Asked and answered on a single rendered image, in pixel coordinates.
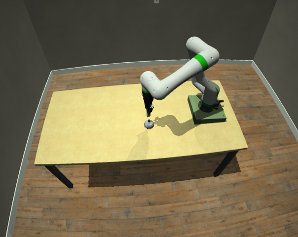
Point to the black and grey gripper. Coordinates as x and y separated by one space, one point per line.
148 105

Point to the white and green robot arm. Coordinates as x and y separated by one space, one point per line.
202 56

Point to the grey service bell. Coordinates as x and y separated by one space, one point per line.
149 124

